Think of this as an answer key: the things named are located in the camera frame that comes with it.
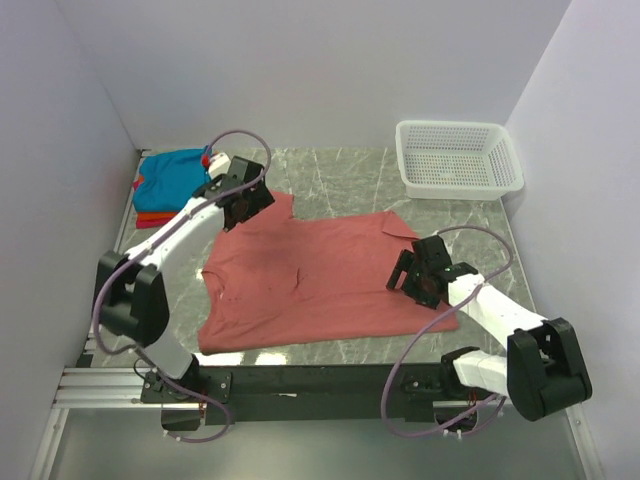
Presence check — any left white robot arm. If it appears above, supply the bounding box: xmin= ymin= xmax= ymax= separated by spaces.
xmin=92 ymin=154 xmax=274 ymax=402

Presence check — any folded blue t shirt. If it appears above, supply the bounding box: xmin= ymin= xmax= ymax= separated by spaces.
xmin=133 ymin=147 xmax=209 ymax=213

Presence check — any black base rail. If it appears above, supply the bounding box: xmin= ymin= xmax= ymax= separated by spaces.
xmin=139 ymin=362 xmax=476 ymax=432

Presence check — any salmon pink t shirt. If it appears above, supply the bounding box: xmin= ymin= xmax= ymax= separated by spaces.
xmin=198 ymin=192 xmax=448 ymax=355

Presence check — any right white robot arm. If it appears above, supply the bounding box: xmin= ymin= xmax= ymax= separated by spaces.
xmin=387 ymin=235 xmax=593 ymax=421

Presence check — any white plastic basket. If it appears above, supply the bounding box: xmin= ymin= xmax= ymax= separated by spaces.
xmin=395 ymin=120 xmax=524 ymax=201

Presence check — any folded orange t shirt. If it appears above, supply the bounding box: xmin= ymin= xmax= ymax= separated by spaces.
xmin=133 ymin=172 xmax=190 ymax=227

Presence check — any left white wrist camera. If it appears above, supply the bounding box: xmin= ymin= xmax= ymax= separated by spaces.
xmin=201 ymin=153 xmax=231 ymax=180

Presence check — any folded magenta t shirt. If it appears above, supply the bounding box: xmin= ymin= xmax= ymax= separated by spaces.
xmin=132 ymin=175 xmax=162 ymax=229

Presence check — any aluminium frame rail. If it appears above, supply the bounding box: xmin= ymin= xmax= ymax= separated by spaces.
xmin=29 ymin=147 xmax=151 ymax=480

